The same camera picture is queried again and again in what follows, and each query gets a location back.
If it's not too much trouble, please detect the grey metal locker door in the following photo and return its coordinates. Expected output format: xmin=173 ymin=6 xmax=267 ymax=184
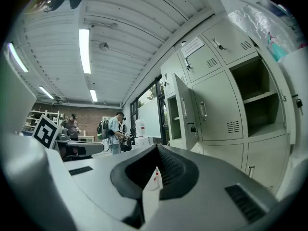
xmin=171 ymin=73 xmax=201 ymax=152

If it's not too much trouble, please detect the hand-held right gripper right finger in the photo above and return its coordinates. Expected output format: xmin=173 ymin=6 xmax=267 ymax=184
xmin=144 ymin=144 xmax=278 ymax=231

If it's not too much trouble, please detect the teal spray bottle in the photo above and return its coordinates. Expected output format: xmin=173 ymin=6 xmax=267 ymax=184
xmin=266 ymin=31 xmax=288 ymax=62

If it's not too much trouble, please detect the white open shelf unit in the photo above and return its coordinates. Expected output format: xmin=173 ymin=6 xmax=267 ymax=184
xmin=24 ymin=109 xmax=64 ymax=132

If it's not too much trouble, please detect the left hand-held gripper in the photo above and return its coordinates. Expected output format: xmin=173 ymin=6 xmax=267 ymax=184
xmin=32 ymin=114 xmax=104 ymax=159

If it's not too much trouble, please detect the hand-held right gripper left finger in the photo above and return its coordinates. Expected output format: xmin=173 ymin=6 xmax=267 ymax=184
xmin=63 ymin=144 xmax=159 ymax=229

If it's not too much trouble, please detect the white paper notice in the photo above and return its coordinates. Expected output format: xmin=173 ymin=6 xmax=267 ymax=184
xmin=180 ymin=36 xmax=205 ymax=59

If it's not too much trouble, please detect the grey metal locker cabinet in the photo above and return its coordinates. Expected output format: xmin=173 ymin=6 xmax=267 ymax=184
xmin=160 ymin=15 xmax=298 ymax=197

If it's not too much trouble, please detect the frosted glass panel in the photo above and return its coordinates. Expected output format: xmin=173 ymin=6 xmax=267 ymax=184
xmin=137 ymin=96 xmax=161 ymax=139

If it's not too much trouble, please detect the clear water jug red cap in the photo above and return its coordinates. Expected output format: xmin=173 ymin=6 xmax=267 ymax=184
xmin=144 ymin=166 xmax=162 ymax=192

